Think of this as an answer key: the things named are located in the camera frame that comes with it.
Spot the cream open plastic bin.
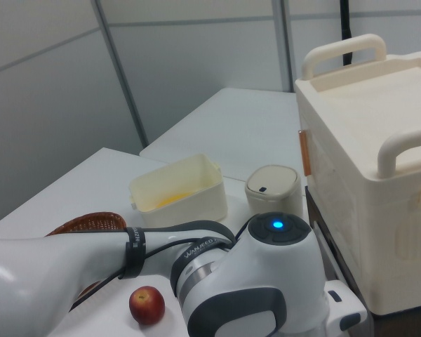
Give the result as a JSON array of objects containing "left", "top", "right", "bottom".
[{"left": 128, "top": 153, "right": 229, "bottom": 227}]

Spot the yellow flat object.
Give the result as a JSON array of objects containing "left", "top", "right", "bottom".
[{"left": 153, "top": 191, "right": 194, "bottom": 209}]

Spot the small cream lidded trash can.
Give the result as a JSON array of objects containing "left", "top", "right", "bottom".
[{"left": 244, "top": 164, "right": 303, "bottom": 220}]

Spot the dark cabinet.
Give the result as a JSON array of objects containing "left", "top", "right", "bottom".
[{"left": 304, "top": 185, "right": 375, "bottom": 337}]

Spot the brown wicker basket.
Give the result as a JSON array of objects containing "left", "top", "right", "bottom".
[{"left": 44, "top": 211, "right": 128, "bottom": 303}]

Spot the red apple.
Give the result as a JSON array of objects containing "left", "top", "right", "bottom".
[{"left": 128, "top": 285, "right": 166, "bottom": 326}]

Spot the black pole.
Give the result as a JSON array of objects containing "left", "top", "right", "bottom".
[{"left": 338, "top": 0, "right": 354, "bottom": 66}]

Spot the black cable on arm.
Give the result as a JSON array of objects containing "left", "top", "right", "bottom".
[{"left": 69, "top": 218, "right": 254, "bottom": 312}]

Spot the black velcro strap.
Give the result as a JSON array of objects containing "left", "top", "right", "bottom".
[
  {"left": 117, "top": 225, "right": 148, "bottom": 281},
  {"left": 170, "top": 232, "right": 236, "bottom": 282}
]

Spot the orange strip handle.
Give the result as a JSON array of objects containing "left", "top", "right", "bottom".
[{"left": 298, "top": 129, "right": 312, "bottom": 176}]

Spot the large cream box with handles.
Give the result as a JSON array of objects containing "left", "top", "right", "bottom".
[{"left": 294, "top": 33, "right": 421, "bottom": 316}]

